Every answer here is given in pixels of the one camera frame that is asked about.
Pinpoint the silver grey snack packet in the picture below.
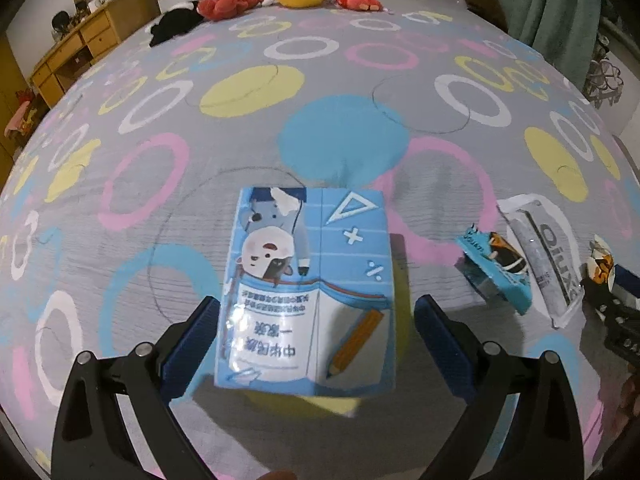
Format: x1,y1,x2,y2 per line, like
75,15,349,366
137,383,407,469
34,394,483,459
498,194,584,330

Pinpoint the blue snack wrapper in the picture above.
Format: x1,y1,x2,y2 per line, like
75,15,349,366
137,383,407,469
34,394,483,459
456,224,533,315

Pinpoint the small red plush toy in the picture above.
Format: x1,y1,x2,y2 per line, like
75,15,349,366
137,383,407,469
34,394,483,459
335,0,384,12

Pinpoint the blue cartoon milk box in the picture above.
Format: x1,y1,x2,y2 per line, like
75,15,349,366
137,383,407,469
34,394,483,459
214,186,396,398

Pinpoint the black white plush toy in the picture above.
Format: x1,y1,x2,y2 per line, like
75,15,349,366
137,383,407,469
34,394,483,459
149,0,204,48

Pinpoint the bed with circle-pattern sheet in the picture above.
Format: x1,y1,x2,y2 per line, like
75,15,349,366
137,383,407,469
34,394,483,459
1,0,639,479

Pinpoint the teal green curtain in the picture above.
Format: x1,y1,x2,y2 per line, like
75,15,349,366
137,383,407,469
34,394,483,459
499,0,602,89

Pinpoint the red crab plush toy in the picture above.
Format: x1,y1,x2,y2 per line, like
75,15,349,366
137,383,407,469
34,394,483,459
196,0,264,22

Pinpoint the wooden chair with clothes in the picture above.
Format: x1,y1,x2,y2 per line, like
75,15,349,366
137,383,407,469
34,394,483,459
4,90,38,148

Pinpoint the orange white snack wrapper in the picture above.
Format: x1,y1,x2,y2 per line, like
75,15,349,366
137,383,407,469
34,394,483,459
586,234,615,292

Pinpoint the wooden desk with drawers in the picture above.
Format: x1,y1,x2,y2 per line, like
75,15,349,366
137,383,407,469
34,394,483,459
29,0,160,108

